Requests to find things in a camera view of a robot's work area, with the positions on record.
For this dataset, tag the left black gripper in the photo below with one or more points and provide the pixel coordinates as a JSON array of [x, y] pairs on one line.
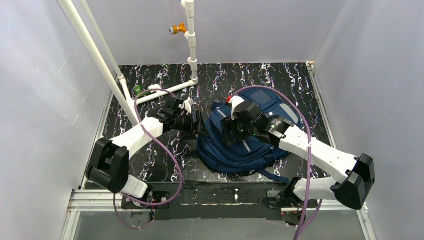
[[194, 122]]

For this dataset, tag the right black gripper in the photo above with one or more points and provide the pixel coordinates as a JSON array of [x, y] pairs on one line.
[[227, 129]]

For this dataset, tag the navy blue student backpack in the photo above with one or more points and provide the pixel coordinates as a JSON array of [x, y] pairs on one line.
[[249, 154]]

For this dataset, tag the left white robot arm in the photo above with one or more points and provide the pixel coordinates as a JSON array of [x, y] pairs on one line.
[[108, 165]]

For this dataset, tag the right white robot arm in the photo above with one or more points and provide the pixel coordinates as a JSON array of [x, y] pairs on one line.
[[351, 177]]

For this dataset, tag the green pipe valve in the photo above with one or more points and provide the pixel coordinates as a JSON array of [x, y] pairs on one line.
[[137, 90]]

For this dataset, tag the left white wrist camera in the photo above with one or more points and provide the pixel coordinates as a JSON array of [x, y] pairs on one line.
[[188, 105]]

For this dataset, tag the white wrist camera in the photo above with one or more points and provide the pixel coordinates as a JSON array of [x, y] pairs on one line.
[[232, 102], [188, 105]]

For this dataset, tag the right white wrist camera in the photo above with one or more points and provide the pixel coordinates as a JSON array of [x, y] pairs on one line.
[[232, 102]]

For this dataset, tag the white PVC pipe frame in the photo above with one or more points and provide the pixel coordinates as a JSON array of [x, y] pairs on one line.
[[109, 67]]

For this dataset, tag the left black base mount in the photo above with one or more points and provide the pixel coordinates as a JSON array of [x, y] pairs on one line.
[[152, 196]]

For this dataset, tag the aluminium rail frame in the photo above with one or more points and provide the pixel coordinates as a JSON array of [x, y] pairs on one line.
[[96, 200]]

